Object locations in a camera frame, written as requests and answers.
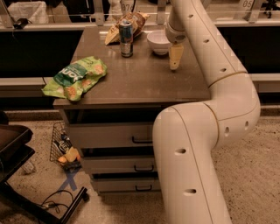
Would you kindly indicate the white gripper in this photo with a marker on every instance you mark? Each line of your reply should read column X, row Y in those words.
column 177, row 36

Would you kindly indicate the blue energy drink can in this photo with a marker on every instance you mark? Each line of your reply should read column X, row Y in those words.
column 126, row 38

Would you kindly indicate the middle drawer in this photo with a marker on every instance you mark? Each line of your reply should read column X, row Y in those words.
column 118, row 164

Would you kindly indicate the brown chip bag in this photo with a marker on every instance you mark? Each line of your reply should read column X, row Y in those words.
column 137, row 19

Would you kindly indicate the black cart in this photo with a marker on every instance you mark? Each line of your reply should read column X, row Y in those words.
column 13, row 154

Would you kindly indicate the white bowl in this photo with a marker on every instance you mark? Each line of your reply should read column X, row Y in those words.
column 158, row 42

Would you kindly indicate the green rice chip bag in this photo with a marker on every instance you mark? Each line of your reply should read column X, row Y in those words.
column 76, row 79

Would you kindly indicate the bottom drawer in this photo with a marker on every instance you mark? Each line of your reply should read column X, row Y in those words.
column 125, row 185

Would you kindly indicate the top drawer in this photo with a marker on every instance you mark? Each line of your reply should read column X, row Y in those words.
column 110, row 135

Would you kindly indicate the grey drawer cabinet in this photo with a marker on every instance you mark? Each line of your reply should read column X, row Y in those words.
column 134, row 90

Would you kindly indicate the drawer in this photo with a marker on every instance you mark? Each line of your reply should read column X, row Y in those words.
column 118, row 164
column 110, row 135
column 125, row 185

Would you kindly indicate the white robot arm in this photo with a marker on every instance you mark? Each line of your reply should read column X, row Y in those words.
column 184, row 134

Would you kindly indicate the white plastic bag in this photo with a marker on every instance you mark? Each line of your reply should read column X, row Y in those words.
column 34, row 12

